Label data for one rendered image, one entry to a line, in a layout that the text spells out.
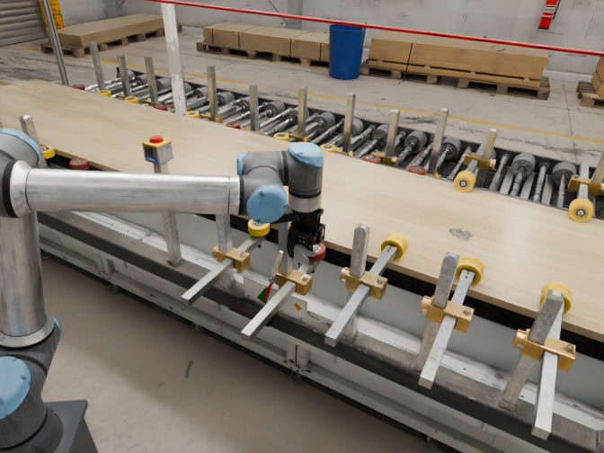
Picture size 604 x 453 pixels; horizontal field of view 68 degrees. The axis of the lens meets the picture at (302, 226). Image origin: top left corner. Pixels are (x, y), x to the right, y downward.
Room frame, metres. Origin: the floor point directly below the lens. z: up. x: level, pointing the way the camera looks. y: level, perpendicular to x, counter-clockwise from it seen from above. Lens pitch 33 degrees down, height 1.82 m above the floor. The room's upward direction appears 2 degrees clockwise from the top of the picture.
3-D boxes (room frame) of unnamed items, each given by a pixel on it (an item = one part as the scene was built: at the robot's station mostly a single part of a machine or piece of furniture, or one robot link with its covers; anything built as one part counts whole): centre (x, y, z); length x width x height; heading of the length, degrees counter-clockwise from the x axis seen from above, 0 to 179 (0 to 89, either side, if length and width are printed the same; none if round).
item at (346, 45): (6.98, -0.58, 0.36); 0.59 x 0.57 x 0.73; 157
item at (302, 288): (1.15, 0.03, 0.85); 0.13 x 0.06 x 0.05; 62
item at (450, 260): (0.93, -0.39, 0.90); 0.03 x 0.03 x 0.48; 62
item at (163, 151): (1.40, 0.50, 1.18); 0.07 x 0.07 x 0.08; 62
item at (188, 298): (1.22, 0.26, 0.84); 0.43 x 0.03 x 0.04; 152
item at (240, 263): (1.27, 0.25, 0.84); 0.13 x 0.06 x 0.05; 62
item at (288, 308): (1.15, 0.09, 0.75); 0.26 x 0.01 x 0.10; 62
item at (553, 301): (0.81, -0.61, 0.88); 0.03 x 0.03 x 0.48; 62
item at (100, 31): (8.92, 3.61, 0.23); 2.41 x 0.77 x 0.17; 159
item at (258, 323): (1.08, 0.05, 0.84); 0.43 x 0.03 x 0.04; 152
